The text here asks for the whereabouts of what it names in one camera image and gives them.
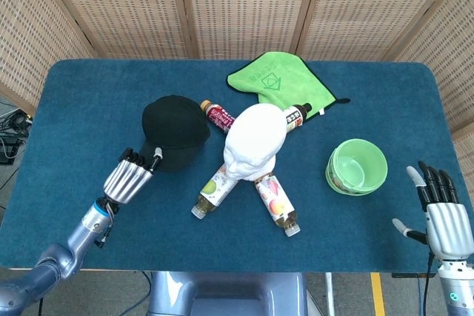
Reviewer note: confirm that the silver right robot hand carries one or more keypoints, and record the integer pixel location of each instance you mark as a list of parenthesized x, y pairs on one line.
[(448, 227)]

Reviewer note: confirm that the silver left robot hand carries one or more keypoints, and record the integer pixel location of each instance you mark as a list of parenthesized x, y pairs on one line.
[(126, 183)]

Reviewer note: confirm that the black baseball cap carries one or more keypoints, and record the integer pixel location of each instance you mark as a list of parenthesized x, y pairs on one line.
[(174, 123)]

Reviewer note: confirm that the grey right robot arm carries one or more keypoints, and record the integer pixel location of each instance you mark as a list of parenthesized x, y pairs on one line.
[(457, 290)]

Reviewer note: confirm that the white foam mannequin head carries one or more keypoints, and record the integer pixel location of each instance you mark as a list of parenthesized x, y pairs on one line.
[(255, 138)]

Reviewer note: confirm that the tea bottle green apple label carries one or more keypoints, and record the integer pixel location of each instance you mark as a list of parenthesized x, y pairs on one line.
[(213, 190)]

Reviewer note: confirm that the blue felt table cover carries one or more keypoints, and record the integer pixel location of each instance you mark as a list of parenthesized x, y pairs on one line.
[(111, 90)]

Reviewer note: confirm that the green plastic bucket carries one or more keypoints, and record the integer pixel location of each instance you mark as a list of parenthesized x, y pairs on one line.
[(355, 168)]

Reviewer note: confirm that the red label drink bottle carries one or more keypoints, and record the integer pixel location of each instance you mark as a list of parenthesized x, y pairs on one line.
[(218, 116)]

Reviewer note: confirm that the white table leg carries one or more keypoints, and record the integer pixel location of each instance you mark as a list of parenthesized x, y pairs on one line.
[(329, 294)]

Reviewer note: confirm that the blue-grey robot torso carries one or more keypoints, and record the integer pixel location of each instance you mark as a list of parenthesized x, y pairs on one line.
[(222, 294)]

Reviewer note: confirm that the tea bottle peach label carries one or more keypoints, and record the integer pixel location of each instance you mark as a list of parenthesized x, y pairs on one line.
[(276, 201)]

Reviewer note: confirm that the dark tea bottle black cap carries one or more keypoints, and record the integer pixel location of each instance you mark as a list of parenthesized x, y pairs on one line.
[(296, 116)]

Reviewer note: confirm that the green microfiber cloth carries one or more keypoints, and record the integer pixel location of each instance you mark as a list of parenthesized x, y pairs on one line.
[(281, 79)]

